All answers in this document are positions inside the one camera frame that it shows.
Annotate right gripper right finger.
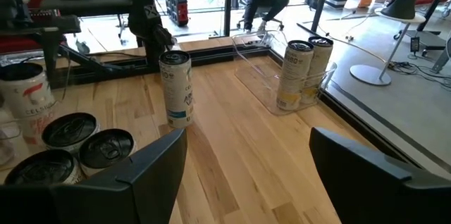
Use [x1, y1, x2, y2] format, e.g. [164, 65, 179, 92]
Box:
[309, 127, 451, 224]

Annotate Celsius Peach Vibe can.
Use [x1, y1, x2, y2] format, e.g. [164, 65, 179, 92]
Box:
[4, 149, 85, 186]
[78, 127, 137, 178]
[0, 62, 58, 146]

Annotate black floor cables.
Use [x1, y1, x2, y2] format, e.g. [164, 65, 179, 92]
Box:
[387, 60, 451, 91]

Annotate black power adapter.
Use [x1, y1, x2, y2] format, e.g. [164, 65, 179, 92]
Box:
[409, 36, 421, 54]

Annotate red box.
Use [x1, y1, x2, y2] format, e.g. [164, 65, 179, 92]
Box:
[0, 36, 45, 55]

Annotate person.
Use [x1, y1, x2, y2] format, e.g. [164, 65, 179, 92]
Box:
[242, 0, 290, 33]

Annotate white round pedestal stand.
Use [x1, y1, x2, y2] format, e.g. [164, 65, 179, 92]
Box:
[349, 11, 428, 87]

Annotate clear plastic bin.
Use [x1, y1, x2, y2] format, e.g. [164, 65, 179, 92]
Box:
[230, 29, 338, 116]
[0, 118, 25, 168]

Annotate red and black toolbox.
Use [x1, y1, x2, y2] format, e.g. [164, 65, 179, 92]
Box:
[165, 0, 190, 27]

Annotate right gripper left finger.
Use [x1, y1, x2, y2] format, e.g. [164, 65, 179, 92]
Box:
[0, 127, 188, 224]

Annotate Celsius Arctic Vibe can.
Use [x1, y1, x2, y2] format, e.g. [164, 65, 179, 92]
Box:
[158, 50, 194, 129]

